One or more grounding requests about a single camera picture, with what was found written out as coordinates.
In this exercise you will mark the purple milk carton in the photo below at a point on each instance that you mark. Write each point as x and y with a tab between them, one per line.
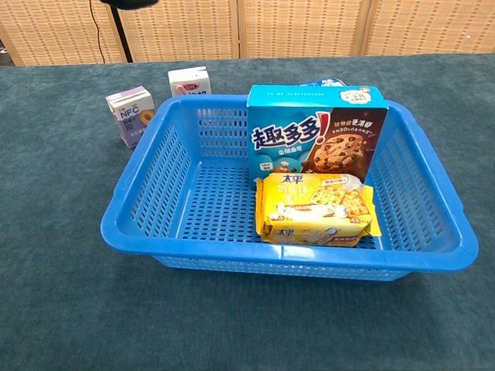
131	116

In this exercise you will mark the black tripod pole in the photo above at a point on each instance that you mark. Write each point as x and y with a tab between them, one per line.
120	31

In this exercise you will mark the light blue box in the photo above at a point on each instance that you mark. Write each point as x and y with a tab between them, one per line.
286	135

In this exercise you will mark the blue perforated plastic basket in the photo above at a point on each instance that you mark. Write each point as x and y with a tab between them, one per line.
193	201

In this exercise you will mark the bamboo folding screen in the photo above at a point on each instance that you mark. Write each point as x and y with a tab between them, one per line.
301	27

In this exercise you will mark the long dark blue box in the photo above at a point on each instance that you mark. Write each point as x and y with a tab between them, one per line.
325	82

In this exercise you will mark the teal table cloth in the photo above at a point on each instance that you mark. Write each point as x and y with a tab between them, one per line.
77	309

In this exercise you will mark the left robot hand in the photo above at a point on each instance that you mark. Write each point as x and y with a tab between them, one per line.
127	2

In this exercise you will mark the white milk carton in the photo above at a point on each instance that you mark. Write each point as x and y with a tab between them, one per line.
189	83

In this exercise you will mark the yellow cracker snack pack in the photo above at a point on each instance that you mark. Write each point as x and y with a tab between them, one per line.
309	208

